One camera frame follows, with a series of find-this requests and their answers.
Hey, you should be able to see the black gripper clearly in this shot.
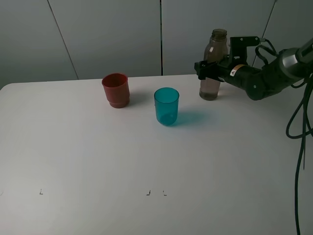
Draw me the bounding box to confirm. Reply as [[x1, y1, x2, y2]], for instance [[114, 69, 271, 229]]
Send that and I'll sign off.
[[194, 55, 247, 86]]

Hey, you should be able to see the smoky transparent water bottle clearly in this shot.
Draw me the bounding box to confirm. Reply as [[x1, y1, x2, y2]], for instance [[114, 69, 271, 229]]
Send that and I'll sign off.
[[199, 28, 228, 101]]

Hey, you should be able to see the teal transparent plastic cup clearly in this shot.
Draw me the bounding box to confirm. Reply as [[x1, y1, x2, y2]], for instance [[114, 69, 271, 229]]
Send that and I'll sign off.
[[154, 87, 179, 126]]

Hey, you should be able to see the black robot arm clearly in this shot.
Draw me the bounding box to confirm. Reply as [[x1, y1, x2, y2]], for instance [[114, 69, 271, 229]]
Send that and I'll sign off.
[[194, 36, 313, 100]]

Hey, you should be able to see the red plastic cup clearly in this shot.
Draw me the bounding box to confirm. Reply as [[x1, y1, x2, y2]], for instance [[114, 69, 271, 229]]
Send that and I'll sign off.
[[102, 73, 130, 108]]

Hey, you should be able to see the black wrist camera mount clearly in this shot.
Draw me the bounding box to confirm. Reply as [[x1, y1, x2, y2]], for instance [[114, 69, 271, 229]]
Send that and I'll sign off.
[[229, 36, 260, 64]]

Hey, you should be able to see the black cable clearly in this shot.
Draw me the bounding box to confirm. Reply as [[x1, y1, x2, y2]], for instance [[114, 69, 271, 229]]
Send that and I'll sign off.
[[255, 38, 313, 235]]

